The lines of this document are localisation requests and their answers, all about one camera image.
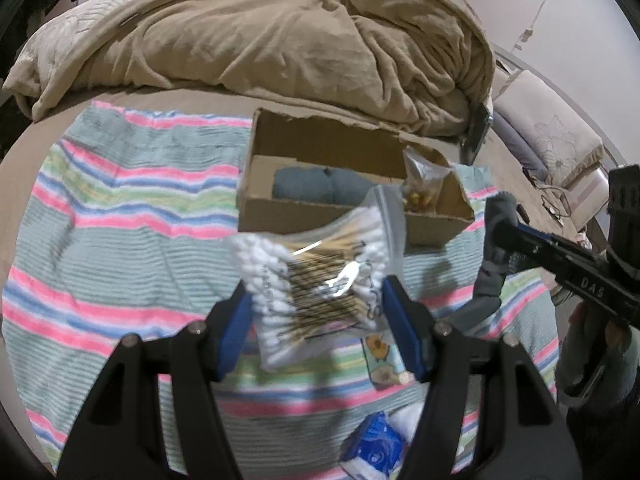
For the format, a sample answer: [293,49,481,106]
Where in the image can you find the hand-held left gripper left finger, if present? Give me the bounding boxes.
[57,279,254,480]

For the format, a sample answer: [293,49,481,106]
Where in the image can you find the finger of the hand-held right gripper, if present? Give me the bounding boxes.
[500,220,608,263]
[505,247,571,283]

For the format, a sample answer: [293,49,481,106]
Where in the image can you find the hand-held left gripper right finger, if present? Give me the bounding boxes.
[382,275,584,480]

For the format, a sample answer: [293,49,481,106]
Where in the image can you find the grey sock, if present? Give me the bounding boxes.
[472,192,524,332]

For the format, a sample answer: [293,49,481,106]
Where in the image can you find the bag of cotton swabs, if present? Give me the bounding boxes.
[222,185,407,373]

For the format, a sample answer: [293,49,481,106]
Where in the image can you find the cardboard box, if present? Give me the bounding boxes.
[237,107,476,249]

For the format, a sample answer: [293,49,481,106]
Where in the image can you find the person's right hand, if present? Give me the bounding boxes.
[554,301,640,403]

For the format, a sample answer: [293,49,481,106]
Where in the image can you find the small cartoon print packet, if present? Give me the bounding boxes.
[361,332,417,387]

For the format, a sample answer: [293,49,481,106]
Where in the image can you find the beige flower embroidered pillow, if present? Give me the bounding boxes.
[492,69,607,187]

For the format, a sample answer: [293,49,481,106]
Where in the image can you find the blue tissue packet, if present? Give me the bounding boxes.
[339,410,409,480]

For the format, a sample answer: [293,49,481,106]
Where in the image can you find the dark phone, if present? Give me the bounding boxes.
[462,102,495,165]

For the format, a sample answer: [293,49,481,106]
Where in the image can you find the small clear bag brown beads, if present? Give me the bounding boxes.
[401,145,454,212]

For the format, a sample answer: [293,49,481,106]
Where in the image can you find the striped towel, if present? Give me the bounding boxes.
[0,100,561,478]

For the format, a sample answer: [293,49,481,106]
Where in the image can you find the grey-blue folded socks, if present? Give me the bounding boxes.
[272,165,377,206]

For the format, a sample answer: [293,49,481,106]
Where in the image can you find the brown bed sheet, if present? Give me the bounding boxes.
[0,77,581,241]

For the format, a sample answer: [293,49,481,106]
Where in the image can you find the tan blanket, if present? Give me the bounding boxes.
[2,0,497,137]

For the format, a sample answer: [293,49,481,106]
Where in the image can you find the black cable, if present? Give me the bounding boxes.
[522,166,575,222]

